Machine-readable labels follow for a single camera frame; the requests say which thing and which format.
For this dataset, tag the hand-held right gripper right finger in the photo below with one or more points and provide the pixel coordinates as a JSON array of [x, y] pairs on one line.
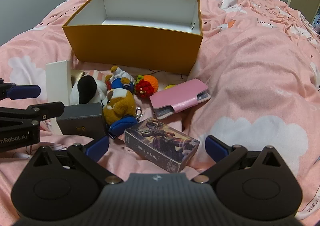
[[216, 149]]

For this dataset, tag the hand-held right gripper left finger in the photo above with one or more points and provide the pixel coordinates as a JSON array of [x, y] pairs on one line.
[[97, 148]]

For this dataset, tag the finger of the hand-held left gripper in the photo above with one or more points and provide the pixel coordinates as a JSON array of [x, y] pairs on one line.
[[26, 92], [42, 109]]

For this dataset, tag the grey box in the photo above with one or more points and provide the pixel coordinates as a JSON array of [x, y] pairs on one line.
[[80, 121]]

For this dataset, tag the gold box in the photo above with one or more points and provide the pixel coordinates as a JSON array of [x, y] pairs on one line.
[[78, 76]]

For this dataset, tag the illustrated card box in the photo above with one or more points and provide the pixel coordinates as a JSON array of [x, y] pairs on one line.
[[162, 144]]

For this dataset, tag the yellow cardboard box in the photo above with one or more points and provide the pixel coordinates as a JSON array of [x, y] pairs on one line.
[[135, 43]]

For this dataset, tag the white box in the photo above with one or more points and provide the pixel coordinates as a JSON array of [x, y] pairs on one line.
[[58, 81]]

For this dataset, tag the brown plush toy blue shoes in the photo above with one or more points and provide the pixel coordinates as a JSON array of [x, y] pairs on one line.
[[118, 107]]

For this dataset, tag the black and white plush toy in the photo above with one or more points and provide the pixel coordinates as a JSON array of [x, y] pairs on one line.
[[87, 88]]

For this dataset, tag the pink leather case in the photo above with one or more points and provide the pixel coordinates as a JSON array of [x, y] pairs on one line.
[[178, 97]]

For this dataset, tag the sailor plush toy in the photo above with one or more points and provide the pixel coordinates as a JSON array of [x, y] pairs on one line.
[[120, 79]]

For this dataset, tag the red crochet fruit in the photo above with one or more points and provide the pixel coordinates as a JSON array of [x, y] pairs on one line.
[[142, 89]]

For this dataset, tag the small yellow object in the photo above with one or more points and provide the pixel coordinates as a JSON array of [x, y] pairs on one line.
[[170, 87]]

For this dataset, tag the orange crochet fruit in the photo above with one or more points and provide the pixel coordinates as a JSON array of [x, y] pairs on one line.
[[151, 81]]

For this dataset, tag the pink printed blanket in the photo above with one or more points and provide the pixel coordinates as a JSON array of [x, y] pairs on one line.
[[250, 66]]

